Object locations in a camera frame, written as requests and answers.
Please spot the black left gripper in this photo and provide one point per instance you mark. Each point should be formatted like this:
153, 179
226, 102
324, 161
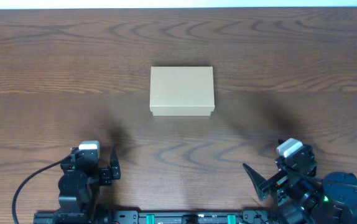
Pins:
114, 169

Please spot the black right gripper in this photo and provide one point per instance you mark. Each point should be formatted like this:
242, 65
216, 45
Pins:
279, 181

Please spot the brown cardboard box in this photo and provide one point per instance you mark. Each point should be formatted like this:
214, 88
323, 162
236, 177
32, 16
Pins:
182, 91

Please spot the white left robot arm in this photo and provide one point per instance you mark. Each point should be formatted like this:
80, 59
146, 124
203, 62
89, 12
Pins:
80, 184

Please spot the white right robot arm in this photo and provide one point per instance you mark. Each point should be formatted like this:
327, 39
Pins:
337, 202

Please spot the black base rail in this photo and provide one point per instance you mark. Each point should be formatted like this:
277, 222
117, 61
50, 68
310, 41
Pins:
135, 217

